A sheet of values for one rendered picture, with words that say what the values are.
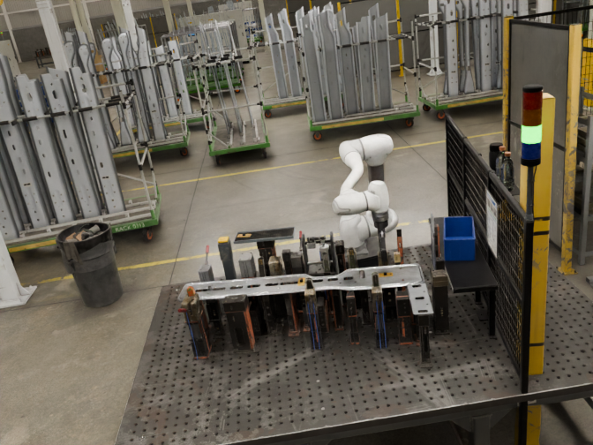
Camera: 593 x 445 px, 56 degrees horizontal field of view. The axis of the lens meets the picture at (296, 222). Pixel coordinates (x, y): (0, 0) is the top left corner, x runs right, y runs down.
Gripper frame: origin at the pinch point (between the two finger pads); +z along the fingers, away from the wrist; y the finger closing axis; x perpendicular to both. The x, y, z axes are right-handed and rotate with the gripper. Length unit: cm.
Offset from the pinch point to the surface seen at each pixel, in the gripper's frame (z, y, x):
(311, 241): -2.7, -18.3, -39.8
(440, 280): 9.5, 16.8, 27.4
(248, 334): 31, 21, -77
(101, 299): 104, -161, -260
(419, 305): 13.2, 32.8, 14.5
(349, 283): 13.1, 6.5, -20.1
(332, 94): 40, -694, -46
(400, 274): 13.2, 0.4, 8.0
